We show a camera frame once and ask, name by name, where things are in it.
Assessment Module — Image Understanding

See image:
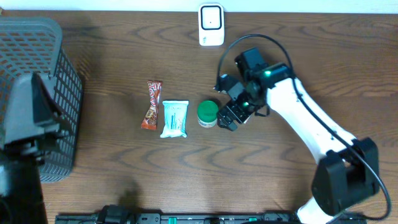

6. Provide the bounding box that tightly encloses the red chocolate bar wrapper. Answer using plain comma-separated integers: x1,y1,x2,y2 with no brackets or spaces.
141,80,162,130

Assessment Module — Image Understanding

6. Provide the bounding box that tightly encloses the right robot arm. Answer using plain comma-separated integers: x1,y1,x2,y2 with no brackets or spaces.
215,48,383,223

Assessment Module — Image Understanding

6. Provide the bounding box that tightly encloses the green lid jar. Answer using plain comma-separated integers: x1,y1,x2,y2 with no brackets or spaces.
197,100,218,128

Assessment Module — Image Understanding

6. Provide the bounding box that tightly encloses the right black cable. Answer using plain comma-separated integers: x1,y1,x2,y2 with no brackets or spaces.
216,33,392,221

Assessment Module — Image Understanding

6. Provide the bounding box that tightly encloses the grey plastic mesh basket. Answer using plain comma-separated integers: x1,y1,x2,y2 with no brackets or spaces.
1,17,83,183

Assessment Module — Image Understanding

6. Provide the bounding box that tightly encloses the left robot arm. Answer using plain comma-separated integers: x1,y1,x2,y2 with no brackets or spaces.
1,73,72,223

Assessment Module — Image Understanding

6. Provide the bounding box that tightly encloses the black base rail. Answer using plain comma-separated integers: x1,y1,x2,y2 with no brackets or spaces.
55,205,368,224

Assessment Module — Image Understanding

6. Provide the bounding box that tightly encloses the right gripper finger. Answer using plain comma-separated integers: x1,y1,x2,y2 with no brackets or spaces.
214,74,241,93
217,117,238,131

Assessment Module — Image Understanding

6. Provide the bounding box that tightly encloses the teal toilet tissue pack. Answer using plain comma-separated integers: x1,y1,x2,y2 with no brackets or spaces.
160,100,189,138

